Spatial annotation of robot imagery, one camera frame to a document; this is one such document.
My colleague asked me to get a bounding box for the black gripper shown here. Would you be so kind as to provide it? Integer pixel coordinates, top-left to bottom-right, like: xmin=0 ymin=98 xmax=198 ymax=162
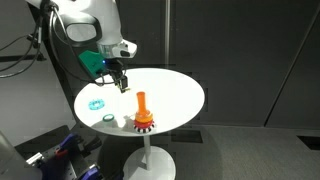
xmin=105 ymin=59 xmax=131 ymax=94

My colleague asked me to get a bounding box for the orange stacking toy pole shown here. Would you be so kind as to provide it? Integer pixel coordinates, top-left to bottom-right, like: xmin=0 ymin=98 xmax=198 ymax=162
xmin=135 ymin=91 xmax=150 ymax=115

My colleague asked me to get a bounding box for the blue orange bar clamp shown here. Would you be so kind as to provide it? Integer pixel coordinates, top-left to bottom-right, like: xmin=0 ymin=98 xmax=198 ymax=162
xmin=54 ymin=132 xmax=85 ymax=158
xmin=80 ymin=164 xmax=102 ymax=180

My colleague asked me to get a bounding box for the black horizontal bar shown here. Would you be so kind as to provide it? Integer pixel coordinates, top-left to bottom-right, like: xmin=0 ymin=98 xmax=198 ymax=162
xmin=0 ymin=53 xmax=47 ymax=64

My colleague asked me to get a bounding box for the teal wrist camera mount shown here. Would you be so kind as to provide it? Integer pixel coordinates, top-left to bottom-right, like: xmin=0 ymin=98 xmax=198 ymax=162
xmin=77 ymin=49 xmax=108 ymax=80

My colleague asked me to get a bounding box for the blue dotted donut ring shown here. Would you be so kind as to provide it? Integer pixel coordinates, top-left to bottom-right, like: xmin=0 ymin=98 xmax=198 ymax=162
xmin=87 ymin=98 xmax=106 ymax=112

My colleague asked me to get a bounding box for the dark green thin ring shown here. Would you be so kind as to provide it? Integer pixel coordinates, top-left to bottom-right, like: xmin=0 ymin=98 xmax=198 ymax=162
xmin=102 ymin=113 xmax=116 ymax=123

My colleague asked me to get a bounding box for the orange donut ring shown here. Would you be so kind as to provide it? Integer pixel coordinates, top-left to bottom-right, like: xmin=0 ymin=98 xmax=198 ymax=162
xmin=134 ymin=110 xmax=155 ymax=124

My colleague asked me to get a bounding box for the red donut ring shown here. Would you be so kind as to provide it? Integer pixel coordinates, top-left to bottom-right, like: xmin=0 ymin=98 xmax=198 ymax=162
xmin=133 ymin=118 xmax=156 ymax=131

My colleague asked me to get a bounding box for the black white striped ring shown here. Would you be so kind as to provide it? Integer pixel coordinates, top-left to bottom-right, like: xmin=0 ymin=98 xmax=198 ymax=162
xmin=132 ymin=122 xmax=157 ymax=135

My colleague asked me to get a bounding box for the white round pedestal table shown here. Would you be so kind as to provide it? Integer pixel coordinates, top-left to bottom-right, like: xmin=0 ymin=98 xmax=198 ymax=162
xmin=73 ymin=67 xmax=206 ymax=180

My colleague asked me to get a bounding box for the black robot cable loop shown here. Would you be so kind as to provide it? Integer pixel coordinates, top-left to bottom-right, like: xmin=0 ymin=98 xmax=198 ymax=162
xmin=47 ymin=4 xmax=116 ymax=87

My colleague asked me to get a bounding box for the black hanging cable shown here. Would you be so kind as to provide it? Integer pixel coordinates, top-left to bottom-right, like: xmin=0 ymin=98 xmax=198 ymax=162
xmin=0 ymin=23 xmax=46 ymax=80

